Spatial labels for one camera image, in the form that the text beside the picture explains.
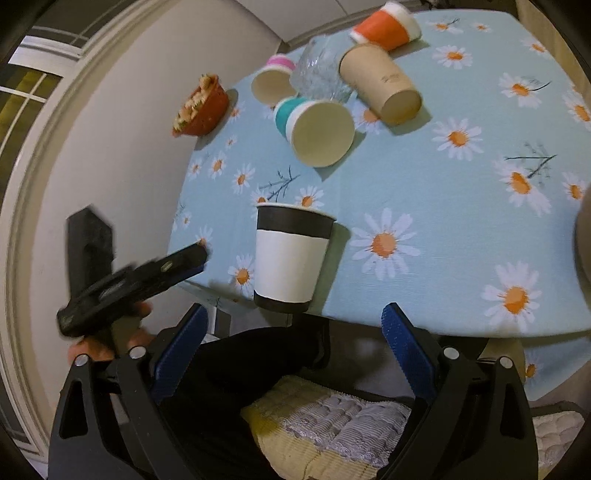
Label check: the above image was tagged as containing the black and white paper cup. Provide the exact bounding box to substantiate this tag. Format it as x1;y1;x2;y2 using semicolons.
253;202;335;314

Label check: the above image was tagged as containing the pink and white paper cup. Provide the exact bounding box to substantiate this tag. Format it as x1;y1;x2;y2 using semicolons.
252;54;297;106

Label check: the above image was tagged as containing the clear glass tumbler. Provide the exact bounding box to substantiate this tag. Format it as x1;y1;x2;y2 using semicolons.
290;33;353;104

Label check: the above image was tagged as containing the teal and white paper cup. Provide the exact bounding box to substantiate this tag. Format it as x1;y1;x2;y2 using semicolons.
273;97;356;168

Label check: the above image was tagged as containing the yellow and white seat cushion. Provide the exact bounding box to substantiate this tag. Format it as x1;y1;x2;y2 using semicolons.
242;376;412;480

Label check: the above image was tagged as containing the grey ceramic bowl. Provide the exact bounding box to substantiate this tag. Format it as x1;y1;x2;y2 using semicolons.
573;188;591;303

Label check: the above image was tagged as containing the light blue daisy tablecloth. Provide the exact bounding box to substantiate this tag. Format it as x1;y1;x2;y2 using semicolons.
168;10;590;400

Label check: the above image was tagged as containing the orange and white paper cup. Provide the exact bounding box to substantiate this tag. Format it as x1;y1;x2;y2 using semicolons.
349;1;422;51

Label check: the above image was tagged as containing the white framed window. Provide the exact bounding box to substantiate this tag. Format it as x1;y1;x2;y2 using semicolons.
1;1;132;193

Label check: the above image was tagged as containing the brown kraft paper cup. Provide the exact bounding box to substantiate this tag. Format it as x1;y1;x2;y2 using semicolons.
339;43;423;126

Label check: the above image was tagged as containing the person's left hand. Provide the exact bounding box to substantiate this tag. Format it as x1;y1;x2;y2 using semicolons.
67;300;157;363

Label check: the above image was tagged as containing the red bowl of snacks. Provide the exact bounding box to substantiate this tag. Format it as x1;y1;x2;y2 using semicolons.
171;74;229;138

